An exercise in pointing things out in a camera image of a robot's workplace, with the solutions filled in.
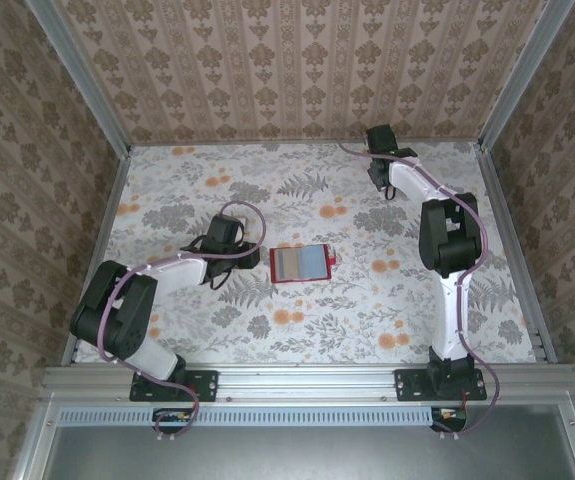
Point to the grey striped card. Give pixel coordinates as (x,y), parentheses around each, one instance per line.
(283,265)

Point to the red card holder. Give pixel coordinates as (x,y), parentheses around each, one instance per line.
(287,282)

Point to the pale blue card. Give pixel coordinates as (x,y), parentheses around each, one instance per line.
(316,261)

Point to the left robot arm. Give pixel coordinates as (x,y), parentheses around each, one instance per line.
(117,310)

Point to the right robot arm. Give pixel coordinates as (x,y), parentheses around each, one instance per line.
(447,235)

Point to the floral patterned table cover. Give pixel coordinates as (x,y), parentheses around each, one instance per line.
(317,325)

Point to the aluminium front beam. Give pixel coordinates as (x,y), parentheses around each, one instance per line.
(307,382)

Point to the grey metal panel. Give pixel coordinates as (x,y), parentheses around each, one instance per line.
(292,455)

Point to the aluminium side rail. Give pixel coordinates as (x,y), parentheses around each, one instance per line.
(516,250)
(110,210)

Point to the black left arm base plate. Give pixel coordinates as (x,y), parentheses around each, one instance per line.
(207,385)

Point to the aluminium frame post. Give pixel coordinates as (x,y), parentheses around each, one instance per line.
(522,85)
(82,85)

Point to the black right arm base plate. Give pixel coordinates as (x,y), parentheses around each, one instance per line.
(407,385)

